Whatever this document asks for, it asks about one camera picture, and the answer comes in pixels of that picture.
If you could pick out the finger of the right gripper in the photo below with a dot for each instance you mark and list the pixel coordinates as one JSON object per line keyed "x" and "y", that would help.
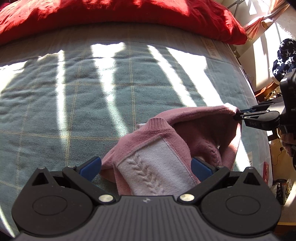
{"x": 270, "y": 106}
{"x": 262, "y": 120}

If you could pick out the green plaid bed blanket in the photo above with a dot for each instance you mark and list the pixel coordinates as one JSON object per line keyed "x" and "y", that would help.
{"x": 70, "y": 95}

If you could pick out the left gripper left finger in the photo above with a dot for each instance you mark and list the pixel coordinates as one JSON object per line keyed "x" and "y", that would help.
{"x": 81, "y": 177}

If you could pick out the pink knitted sweater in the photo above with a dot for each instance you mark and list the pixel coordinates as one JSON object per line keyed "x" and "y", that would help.
{"x": 156, "y": 158}

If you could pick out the red duvet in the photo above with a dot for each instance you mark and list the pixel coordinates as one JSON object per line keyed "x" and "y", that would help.
{"x": 206, "y": 18}

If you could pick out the navy star patterned cloth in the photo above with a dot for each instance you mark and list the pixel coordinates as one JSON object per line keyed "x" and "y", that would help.
{"x": 285, "y": 61}

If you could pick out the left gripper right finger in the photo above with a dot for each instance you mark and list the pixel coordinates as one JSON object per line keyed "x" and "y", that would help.
{"x": 211, "y": 178}

